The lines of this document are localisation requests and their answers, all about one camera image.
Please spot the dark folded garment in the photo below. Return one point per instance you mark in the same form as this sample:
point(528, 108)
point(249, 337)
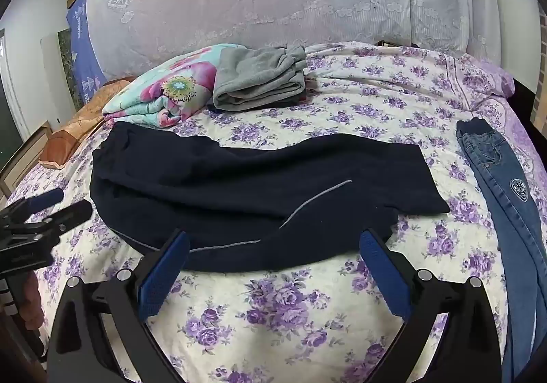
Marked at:
point(290, 102)

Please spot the wall picture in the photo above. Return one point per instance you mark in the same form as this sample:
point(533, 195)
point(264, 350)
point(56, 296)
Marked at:
point(66, 62)

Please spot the blue jeans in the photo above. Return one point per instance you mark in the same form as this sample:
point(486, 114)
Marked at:
point(508, 203)

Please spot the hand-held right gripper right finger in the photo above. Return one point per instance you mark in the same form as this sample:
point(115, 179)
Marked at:
point(384, 276)

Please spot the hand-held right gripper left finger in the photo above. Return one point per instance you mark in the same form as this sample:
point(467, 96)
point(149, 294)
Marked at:
point(164, 276)

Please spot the purple floral bedsheet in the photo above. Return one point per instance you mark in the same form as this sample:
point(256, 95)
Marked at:
point(299, 323)

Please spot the person's left hand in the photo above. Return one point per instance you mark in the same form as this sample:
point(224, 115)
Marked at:
point(30, 306)

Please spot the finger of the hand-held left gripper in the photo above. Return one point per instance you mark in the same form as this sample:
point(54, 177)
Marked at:
point(70, 213)
point(45, 198)

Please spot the grey folded pants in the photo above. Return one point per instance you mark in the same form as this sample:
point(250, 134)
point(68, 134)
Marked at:
point(256, 79)

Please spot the orange brown pillow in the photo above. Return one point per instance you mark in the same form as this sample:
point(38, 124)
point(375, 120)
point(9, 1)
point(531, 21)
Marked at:
point(77, 126)

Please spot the blue pillow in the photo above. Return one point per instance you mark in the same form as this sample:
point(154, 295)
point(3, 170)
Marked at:
point(81, 50)

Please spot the dark navy pants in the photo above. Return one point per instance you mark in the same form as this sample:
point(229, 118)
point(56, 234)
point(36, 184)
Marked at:
point(235, 195)

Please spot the floral folded blanket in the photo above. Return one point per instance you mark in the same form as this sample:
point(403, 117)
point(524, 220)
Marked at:
point(171, 88)

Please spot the wooden bedside furniture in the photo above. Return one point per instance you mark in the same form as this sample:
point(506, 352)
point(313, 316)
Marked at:
point(21, 156)

